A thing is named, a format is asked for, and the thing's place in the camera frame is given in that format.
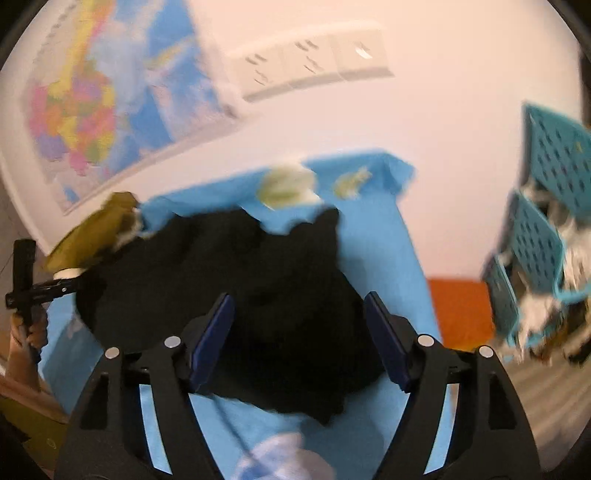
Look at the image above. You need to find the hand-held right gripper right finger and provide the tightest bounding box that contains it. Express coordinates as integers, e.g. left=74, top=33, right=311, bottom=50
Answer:
left=364, top=292, right=541, bottom=480

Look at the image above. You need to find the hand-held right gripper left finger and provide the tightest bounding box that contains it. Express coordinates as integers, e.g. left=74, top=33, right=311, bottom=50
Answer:
left=54, top=292, right=237, bottom=480

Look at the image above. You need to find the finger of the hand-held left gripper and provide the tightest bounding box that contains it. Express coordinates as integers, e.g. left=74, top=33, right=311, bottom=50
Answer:
left=33, top=275, right=82, bottom=301

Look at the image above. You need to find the black garment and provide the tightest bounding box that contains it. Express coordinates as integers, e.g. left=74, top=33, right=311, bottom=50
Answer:
left=74, top=208, right=389, bottom=425

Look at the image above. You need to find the person's left forearm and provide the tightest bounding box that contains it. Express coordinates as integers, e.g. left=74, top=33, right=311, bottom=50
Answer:
left=6, top=353, right=56, bottom=398

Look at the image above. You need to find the person's left hand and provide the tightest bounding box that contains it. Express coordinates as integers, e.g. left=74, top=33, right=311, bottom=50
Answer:
left=9, top=308, right=49, bottom=365

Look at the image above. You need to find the olive green garment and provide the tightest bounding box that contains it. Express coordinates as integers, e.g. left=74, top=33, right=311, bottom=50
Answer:
left=44, top=191, right=141, bottom=273

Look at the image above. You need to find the orange mat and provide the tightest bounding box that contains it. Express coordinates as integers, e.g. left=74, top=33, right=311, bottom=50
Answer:
left=427, top=277, right=497, bottom=352

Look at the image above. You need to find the blue floral bedsheet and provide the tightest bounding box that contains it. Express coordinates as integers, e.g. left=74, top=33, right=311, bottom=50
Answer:
left=37, top=152, right=458, bottom=480

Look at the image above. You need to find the teal plastic storage rack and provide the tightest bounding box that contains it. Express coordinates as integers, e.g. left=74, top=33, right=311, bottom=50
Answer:
left=484, top=103, right=591, bottom=348

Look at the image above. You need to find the colourful wall map poster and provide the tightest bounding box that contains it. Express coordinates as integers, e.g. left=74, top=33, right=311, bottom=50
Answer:
left=23, top=0, right=242, bottom=214

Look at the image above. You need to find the white wall socket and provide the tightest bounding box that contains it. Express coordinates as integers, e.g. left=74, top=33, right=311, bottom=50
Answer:
left=225, top=45, right=288, bottom=101
left=279, top=34, right=339, bottom=88

